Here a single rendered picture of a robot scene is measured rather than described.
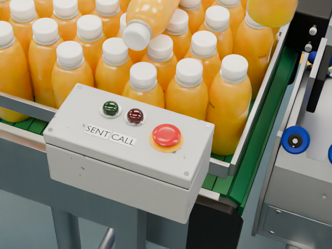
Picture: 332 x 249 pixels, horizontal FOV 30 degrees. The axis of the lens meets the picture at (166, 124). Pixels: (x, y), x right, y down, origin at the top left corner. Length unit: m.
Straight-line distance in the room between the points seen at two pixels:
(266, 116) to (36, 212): 1.12
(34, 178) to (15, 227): 0.93
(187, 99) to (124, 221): 0.21
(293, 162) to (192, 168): 0.29
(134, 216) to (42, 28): 0.32
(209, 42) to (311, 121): 0.24
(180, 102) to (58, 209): 0.38
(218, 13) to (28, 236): 1.20
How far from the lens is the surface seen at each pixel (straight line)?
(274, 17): 0.84
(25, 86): 1.04
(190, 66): 0.91
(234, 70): 0.91
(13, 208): 2.09
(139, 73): 0.89
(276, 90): 1.16
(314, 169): 1.02
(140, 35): 0.89
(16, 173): 1.14
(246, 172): 1.03
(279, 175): 1.04
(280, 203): 1.07
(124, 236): 0.98
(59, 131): 0.80
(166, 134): 0.78
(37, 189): 1.15
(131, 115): 0.80
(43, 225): 2.03
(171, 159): 0.77
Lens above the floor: 1.70
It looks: 48 degrees down
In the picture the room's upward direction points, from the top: 3 degrees clockwise
